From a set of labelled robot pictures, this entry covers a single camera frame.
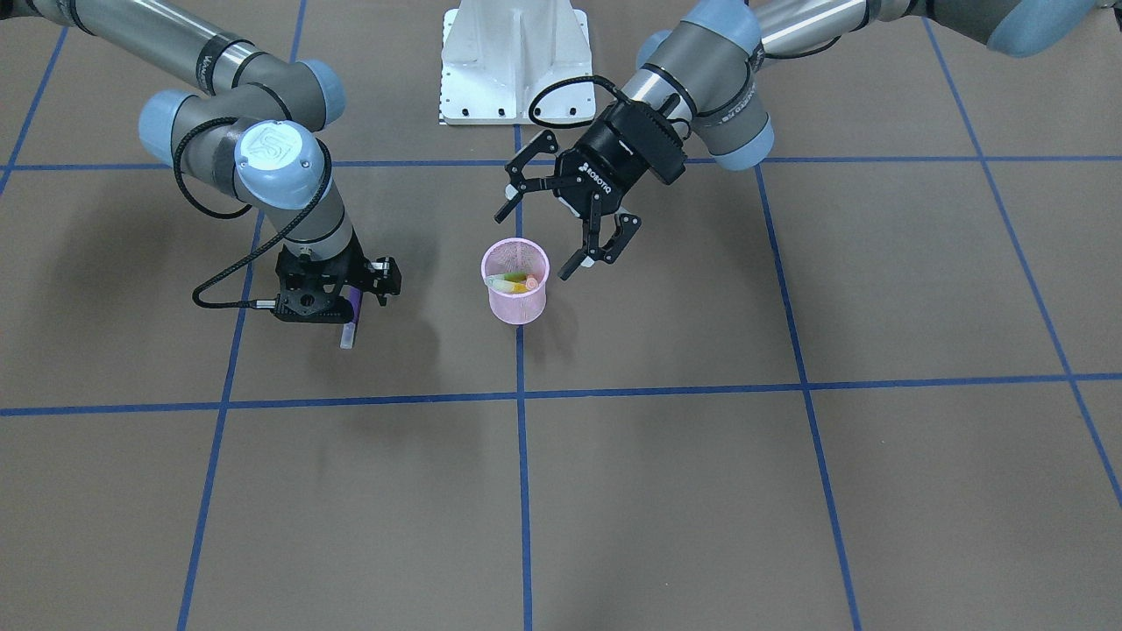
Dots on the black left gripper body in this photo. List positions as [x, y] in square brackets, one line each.
[624, 156]

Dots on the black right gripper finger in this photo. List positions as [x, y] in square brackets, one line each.
[382, 278]

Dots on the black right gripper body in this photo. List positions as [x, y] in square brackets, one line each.
[386, 276]

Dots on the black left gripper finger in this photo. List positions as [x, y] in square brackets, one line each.
[592, 250]
[545, 142]

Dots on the purple marker pen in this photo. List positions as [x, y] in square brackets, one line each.
[349, 331]

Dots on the yellow marker pen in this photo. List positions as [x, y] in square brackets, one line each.
[494, 283]

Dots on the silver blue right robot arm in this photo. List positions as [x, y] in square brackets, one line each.
[248, 131]

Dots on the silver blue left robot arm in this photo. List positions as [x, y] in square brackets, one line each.
[700, 79]

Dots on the pink mesh pen holder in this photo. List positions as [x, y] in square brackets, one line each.
[514, 271]

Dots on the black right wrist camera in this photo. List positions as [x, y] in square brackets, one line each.
[320, 309]

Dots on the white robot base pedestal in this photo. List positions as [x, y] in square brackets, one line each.
[499, 55]

